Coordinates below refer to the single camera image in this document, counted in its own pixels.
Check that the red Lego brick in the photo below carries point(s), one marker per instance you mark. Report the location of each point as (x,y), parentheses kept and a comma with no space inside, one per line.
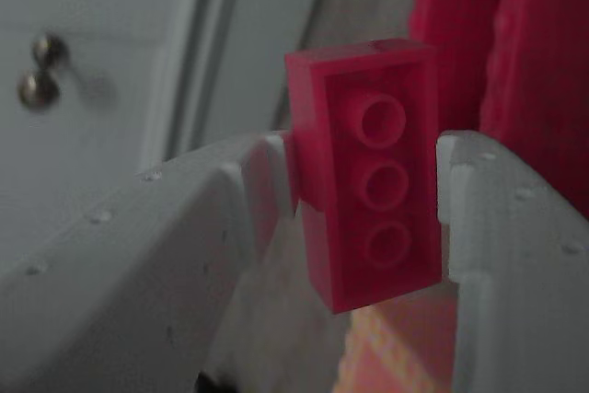
(349,209)

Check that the orange hollow Lego brick tower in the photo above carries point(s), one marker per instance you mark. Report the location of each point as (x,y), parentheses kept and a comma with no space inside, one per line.
(405,347)

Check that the red hollow Lego brick tower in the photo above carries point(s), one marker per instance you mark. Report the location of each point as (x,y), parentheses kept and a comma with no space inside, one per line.
(529,66)

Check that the white cabinet door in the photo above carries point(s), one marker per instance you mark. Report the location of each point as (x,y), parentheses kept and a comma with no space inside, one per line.
(115,66)

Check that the round metal door knob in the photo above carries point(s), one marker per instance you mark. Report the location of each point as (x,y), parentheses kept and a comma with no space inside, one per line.
(48,49)
(38,89)

